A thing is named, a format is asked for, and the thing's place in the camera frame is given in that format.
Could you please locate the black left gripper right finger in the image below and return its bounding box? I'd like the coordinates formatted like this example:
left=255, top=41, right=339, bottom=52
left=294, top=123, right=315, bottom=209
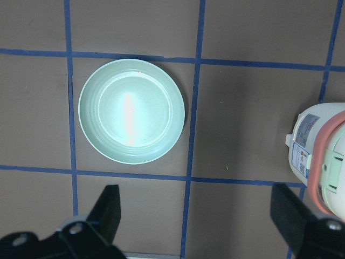
left=270, top=183, right=344, bottom=258

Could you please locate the white rice cooker pink rim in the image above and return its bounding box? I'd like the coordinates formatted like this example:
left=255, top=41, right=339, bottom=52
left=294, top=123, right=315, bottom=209
left=285, top=103, right=344, bottom=220

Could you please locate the light green round plate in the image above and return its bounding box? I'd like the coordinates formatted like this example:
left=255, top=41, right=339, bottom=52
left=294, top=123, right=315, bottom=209
left=78, top=59, right=185, bottom=165

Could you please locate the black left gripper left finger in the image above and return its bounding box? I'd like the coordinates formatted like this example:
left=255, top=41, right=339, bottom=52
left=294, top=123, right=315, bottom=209
left=59, top=185, right=121, bottom=258

